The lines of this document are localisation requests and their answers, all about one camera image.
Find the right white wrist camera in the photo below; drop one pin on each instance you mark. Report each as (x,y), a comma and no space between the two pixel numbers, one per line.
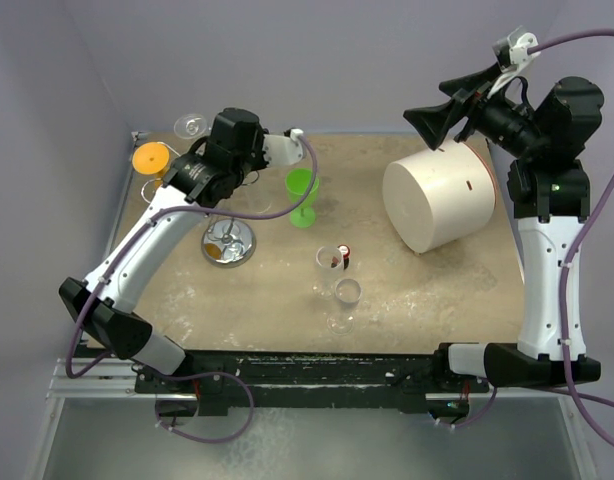
(512,57)

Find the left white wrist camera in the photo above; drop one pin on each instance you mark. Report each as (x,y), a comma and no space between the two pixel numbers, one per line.
(283,150)

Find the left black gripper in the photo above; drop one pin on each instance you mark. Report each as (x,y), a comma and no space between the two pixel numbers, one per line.
(261,161)

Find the green plastic wine glass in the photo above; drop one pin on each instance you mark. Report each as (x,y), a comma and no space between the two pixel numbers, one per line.
(301,183)

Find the small red capped bottle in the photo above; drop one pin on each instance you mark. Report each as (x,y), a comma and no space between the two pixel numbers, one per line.
(345,252)

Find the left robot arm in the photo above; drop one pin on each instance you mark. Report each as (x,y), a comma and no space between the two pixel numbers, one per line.
(103,303)

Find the silver wire glass rack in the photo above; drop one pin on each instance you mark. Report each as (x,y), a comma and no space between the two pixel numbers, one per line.
(226,242)

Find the clear wine glass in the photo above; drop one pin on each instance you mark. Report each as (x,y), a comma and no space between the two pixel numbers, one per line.
(191,126)
(347,295)
(257,195)

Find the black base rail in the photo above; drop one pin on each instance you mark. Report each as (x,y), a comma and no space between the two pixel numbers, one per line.
(213,382)

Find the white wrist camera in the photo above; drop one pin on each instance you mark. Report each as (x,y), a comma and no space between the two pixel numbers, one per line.
(512,57)
(283,150)

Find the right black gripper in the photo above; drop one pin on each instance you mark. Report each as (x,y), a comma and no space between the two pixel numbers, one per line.
(437,122)

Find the clear glass with red item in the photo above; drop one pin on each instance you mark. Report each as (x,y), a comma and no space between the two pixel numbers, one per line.
(329,268)

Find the orange plastic wine glass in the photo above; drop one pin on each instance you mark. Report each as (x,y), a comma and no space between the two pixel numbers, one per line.
(151,159)

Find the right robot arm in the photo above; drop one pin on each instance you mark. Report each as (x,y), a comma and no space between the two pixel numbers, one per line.
(551,196)

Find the white cylindrical container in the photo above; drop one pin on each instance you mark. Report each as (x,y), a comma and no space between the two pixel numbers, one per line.
(434,197)

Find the clear wine glass front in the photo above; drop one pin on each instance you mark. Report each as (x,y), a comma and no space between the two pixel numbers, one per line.
(347,295)

